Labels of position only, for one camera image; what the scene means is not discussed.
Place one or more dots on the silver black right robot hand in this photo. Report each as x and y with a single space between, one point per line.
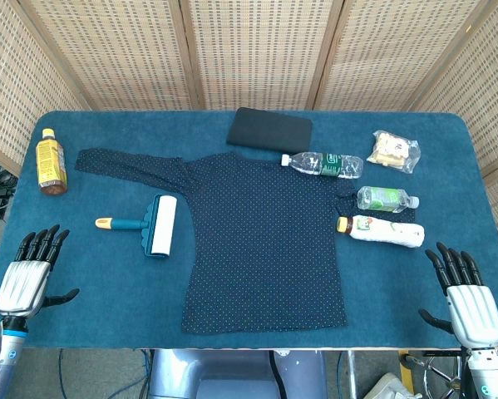
473 307

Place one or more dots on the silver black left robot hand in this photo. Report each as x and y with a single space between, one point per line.
22 284

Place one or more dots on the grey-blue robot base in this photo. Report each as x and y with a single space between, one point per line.
178 374

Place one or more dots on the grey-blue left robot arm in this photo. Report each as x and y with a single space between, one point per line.
8 357

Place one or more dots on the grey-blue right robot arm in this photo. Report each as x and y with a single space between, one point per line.
487 374

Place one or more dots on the navy polka dot shirt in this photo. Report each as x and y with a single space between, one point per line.
265 249

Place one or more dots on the metal spoked handwheel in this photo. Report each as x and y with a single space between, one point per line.
444 380

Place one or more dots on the teal table cloth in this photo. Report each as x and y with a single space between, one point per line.
107 299

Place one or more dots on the white label bottle yellow cap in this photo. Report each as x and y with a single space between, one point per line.
386 232

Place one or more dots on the white shoe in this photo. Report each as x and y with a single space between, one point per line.
388 386

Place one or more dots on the amber tea bottle yellow label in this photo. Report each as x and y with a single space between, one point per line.
51 166

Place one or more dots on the clear bottle light green label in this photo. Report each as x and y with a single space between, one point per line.
383 199

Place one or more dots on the clear bag of biscuits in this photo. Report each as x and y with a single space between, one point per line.
392 151

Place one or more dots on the clear water bottle green label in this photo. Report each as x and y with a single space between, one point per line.
323 165

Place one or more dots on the black folded cloth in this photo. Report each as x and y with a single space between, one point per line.
269 129

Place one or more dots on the woven bamboo folding screen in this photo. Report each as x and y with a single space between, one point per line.
252 50

